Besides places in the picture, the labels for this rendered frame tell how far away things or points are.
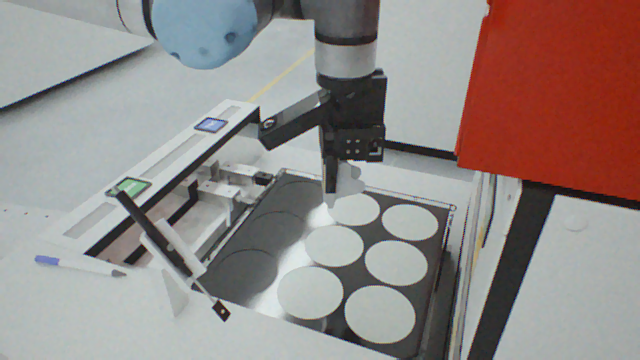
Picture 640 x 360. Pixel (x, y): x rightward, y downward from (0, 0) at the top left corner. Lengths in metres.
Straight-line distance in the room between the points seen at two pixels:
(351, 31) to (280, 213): 0.42
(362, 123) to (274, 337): 0.28
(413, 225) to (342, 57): 0.39
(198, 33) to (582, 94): 0.28
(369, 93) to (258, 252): 0.34
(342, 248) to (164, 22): 0.48
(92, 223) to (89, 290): 0.16
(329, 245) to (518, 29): 0.52
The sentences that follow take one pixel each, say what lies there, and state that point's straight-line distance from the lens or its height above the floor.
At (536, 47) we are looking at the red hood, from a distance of 0.31.
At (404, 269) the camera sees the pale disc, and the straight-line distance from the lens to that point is 0.71.
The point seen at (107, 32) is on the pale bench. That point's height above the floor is 0.32.
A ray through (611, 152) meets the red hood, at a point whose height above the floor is 1.26.
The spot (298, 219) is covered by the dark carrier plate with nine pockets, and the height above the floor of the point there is 0.90.
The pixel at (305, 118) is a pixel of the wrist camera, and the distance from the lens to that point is 0.55.
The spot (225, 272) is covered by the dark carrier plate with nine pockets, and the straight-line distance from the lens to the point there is 0.71.
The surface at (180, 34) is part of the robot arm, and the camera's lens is 0.39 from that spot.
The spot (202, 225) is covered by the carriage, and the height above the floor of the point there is 0.88.
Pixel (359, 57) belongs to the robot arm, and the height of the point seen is 1.24.
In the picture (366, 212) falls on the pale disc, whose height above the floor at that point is 0.90.
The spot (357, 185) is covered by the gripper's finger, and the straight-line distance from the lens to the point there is 0.61.
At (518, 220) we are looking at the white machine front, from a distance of 0.37.
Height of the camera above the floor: 1.41
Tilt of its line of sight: 35 degrees down
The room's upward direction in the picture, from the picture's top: straight up
